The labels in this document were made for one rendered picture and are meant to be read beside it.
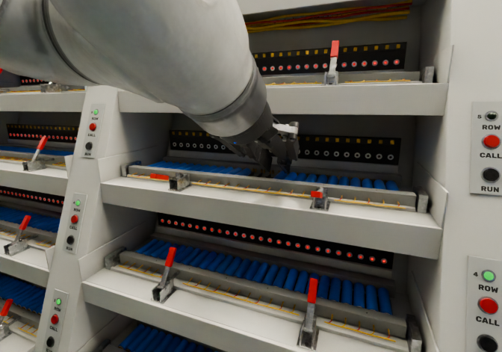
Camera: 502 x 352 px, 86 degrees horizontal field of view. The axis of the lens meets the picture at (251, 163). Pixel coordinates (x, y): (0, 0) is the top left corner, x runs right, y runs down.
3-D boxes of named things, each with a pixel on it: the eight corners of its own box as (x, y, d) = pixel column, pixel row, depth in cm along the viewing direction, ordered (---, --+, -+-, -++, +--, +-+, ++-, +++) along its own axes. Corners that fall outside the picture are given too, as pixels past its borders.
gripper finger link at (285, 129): (250, 112, 36) (287, 109, 33) (267, 128, 40) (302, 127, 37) (247, 128, 35) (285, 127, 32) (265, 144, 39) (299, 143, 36)
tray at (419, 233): (438, 260, 36) (449, 192, 34) (102, 202, 57) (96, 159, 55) (410, 207, 54) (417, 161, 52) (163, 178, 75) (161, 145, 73)
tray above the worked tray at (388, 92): (444, 116, 38) (460, 8, 35) (119, 112, 59) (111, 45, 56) (415, 111, 57) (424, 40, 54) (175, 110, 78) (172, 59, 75)
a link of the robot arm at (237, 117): (183, 41, 29) (208, 74, 35) (160, 116, 27) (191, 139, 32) (261, 33, 26) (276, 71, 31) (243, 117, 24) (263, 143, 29)
